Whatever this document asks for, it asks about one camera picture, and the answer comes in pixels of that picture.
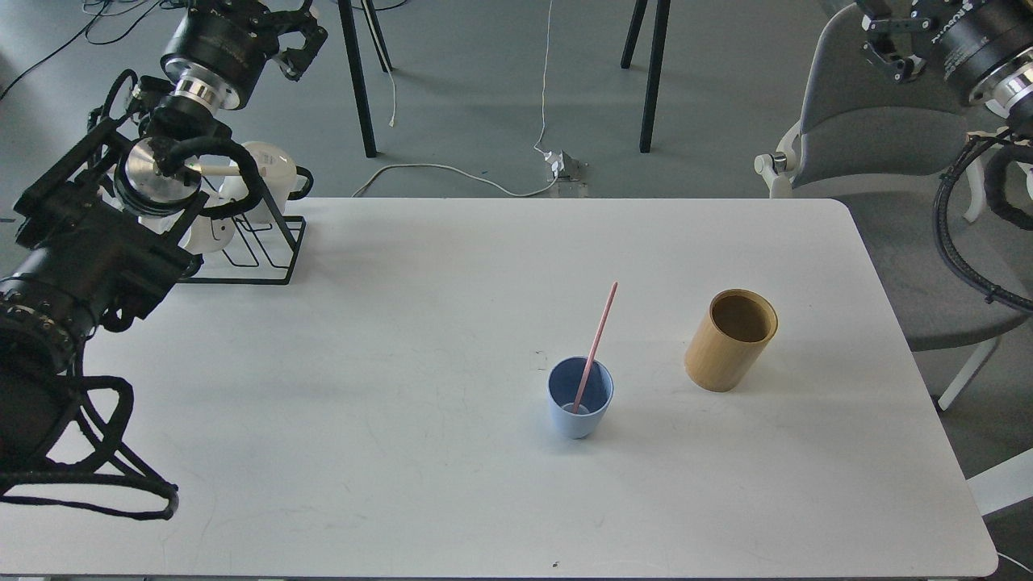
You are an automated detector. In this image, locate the wooden rack dowel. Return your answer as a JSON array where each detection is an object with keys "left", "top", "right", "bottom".
[{"left": 186, "top": 163, "right": 245, "bottom": 177}]

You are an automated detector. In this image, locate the grey office chair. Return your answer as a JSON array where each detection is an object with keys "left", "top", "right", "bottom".
[{"left": 754, "top": 4, "right": 1028, "bottom": 411}]

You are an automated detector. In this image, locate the black table leg left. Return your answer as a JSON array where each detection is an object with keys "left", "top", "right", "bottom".
[{"left": 337, "top": 1, "right": 392, "bottom": 158}]

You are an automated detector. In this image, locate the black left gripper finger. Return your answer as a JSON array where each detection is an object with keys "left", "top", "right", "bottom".
[{"left": 270, "top": 1, "right": 328, "bottom": 82}]

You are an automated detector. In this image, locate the blue cup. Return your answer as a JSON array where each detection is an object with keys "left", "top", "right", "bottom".
[{"left": 546, "top": 357, "right": 615, "bottom": 439}]

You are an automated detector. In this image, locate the black table leg right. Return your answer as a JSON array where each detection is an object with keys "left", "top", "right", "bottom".
[{"left": 620, "top": 1, "right": 671, "bottom": 154}]

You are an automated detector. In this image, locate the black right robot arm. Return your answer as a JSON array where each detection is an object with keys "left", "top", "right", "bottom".
[{"left": 857, "top": 1, "right": 1032, "bottom": 314}]

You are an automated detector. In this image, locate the black table leg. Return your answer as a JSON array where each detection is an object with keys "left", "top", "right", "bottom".
[
  {"left": 620, "top": 1, "right": 671, "bottom": 154},
  {"left": 337, "top": 1, "right": 392, "bottom": 158}
]

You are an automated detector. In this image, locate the white power plug adapter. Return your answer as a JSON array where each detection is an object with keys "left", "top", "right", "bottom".
[{"left": 543, "top": 150, "right": 583, "bottom": 183}]

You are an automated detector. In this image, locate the bamboo cylinder holder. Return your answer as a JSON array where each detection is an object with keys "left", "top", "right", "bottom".
[{"left": 684, "top": 288, "right": 779, "bottom": 392}]

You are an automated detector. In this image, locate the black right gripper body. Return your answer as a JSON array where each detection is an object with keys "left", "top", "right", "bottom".
[{"left": 910, "top": 1, "right": 1032, "bottom": 110}]

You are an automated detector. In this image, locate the black wire mug rack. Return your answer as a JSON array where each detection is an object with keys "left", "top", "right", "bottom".
[{"left": 180, "top": 201, "right": 307, "bottom": 286}]

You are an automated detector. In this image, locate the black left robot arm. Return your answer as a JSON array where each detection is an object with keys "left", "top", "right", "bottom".
[{"left": 2, "top": 1, "right": 328, "bottom": 520}]

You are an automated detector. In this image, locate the white cable on floor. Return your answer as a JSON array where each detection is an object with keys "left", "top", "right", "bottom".
[{"left": 352, "top": 0, "right": 566, "bottom": 198}]

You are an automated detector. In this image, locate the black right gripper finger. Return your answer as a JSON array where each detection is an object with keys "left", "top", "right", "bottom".
[{"left": 855, "top": 1, "right": 929, "bottom": 84}]

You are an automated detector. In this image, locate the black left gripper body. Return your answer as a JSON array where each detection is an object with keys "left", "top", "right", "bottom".
[{"left": 160, "top": 1, "right": 279, "bottom": 111}]

